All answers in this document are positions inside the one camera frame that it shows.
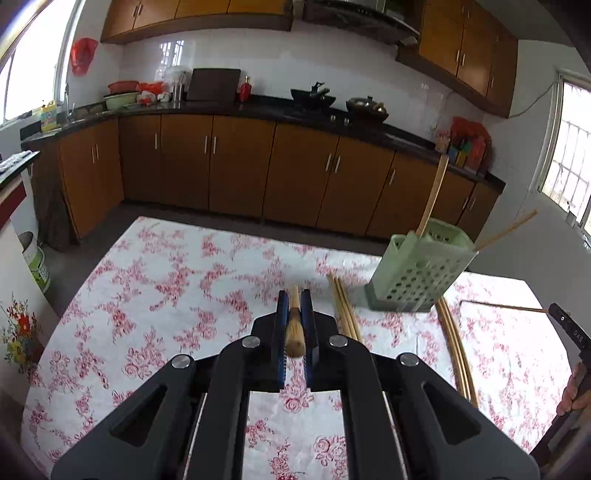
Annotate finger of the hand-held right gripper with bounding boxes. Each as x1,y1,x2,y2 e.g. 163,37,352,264
549,302,591,366

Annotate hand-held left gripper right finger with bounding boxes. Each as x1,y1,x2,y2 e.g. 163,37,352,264
299,288,541,480

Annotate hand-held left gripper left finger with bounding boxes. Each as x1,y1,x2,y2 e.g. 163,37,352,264
51,290,291,480

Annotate wooden chopstick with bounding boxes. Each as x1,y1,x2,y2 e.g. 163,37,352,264
436,299,472,407
475,209,539,252
441,298,479,408
284,286,305,359
327,273,354,340
335,276,365,343
462,300,551,315

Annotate green perforated utensil holder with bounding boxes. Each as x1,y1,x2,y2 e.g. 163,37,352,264
365,218,476,313

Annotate long wooden spatula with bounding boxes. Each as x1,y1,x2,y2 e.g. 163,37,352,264
416,154,450,236

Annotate person's right hand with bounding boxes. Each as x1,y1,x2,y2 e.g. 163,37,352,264
556,359,591,416

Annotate red floral tablecloth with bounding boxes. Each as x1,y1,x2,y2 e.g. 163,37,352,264
23,216,573,480

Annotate white-framed window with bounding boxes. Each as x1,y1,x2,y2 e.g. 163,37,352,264
538,69,591,222

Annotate wooden base kitchen cabinets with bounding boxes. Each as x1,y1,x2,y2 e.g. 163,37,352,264
21,113,504,241

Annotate red bag on counter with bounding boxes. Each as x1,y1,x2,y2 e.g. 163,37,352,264
450,117,492,174

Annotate black kitchen countertop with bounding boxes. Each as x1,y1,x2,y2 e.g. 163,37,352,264
21,95,506,190

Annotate dark pot with lid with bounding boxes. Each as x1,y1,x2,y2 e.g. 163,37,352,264
345,96,389,123

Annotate black wok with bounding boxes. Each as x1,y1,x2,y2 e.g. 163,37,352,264
291,82,337,110

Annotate white and green paint bucket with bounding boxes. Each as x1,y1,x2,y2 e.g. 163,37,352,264
18,231,51,294

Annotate white flower-print cabinet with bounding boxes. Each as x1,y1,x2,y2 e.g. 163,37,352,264
0,222,61,393

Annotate dark brown cutting board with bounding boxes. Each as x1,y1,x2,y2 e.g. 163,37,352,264
186,68,242,102

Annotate green basin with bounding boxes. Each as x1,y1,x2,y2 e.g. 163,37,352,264
104,92,140,110

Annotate yellow detergent bottle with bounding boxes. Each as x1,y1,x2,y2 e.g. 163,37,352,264
40,100,58,133

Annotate steel range hood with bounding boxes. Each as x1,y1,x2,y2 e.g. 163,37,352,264
302,0,421,44

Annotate hanging red plastic bag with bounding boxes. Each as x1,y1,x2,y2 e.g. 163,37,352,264
70,38,99,75

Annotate sink-side window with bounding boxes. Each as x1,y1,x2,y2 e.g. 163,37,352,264
0,0,79,123

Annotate wooden wall kitchen cabinets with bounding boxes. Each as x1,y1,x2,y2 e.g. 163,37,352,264
100,0,519,118

